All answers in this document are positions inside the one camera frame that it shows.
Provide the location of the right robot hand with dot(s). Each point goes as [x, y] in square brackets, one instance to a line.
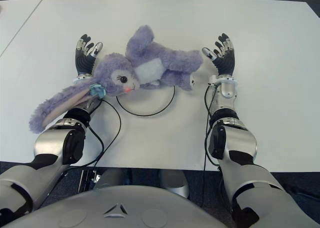
[225, 60]

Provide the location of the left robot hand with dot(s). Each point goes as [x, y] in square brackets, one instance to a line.
[83, 61]

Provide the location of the purple plush bunny doll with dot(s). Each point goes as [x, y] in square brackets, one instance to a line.
[140, 68]

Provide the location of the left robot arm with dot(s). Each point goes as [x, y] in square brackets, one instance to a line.
[50, 150]

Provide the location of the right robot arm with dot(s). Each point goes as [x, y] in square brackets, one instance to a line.
[237, 150]

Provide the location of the white plate black rim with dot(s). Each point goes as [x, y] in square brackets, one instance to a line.
[147, 100]

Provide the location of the silver table leg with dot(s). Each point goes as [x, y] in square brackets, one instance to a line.
[175, 181]

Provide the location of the grey robot torso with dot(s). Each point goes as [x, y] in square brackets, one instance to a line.
[125, 210]

